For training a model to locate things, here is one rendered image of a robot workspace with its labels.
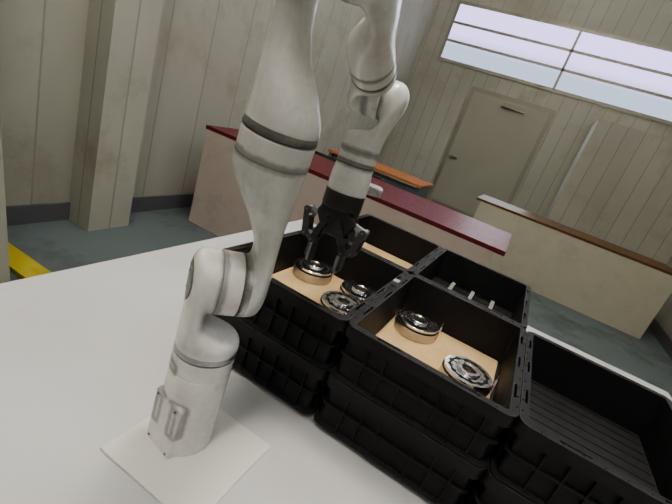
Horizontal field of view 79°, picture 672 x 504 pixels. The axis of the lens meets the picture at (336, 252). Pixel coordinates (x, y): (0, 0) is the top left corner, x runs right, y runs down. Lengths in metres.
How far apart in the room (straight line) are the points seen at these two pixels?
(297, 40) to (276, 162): 0.13
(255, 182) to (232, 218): 2.81
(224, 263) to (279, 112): 0.21
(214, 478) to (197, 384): 0.16
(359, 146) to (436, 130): 6.89
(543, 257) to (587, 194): 1.68
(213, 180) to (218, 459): 2.81
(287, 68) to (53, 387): 0.64
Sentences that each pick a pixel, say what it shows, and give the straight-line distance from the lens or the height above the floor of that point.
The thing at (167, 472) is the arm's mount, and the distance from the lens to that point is 0.72.
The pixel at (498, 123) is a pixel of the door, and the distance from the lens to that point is 7.40.
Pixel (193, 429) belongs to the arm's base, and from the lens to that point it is 0.70.
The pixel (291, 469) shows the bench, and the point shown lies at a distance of 0.77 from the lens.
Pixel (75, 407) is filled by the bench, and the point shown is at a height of 0.70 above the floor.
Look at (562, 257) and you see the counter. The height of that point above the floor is 0.49.
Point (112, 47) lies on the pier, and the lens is 2.87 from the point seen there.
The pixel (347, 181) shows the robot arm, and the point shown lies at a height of 1.15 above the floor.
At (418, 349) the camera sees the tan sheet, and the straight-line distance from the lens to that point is 0.95.
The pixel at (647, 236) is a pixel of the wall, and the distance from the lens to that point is 6.76.
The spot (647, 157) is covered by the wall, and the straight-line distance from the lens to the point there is 6.68.
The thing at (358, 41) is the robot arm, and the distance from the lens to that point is 0.57.
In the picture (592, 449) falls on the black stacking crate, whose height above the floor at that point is 0.83.
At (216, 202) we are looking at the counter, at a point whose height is 0.25.
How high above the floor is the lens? 1.27
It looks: 19 degrees down
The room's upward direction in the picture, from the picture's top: 19 degrees clockwise
